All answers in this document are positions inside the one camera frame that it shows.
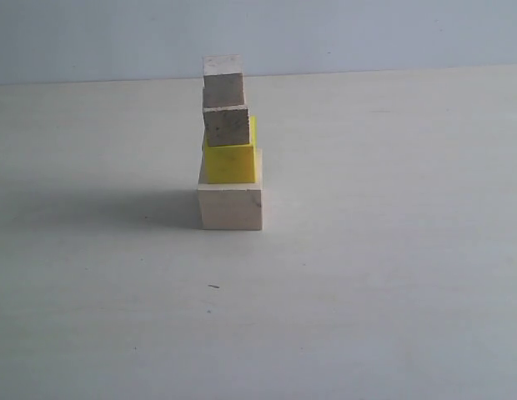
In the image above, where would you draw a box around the large natural wooden cube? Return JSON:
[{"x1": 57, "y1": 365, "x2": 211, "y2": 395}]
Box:
[{"x1": 197, "y1": 148, "x2": 264, "y2": 231}]

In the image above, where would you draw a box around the yellow painted wooden cube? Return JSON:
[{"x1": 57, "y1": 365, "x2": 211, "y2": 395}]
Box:
[{"x1": 202, "y1": 115, "x2": 258, "y2": 184}]

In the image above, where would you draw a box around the medium natural wooden cube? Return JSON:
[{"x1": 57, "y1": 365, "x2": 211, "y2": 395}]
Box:
[{"x1": 203, "y1": 88, "x2": 251, "y2": 147}]

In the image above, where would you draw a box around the small natural wooden cube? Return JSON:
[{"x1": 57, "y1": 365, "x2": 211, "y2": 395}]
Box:
[{"x1": 203, "y1": 54, "x2": 245, "y2": 108}]

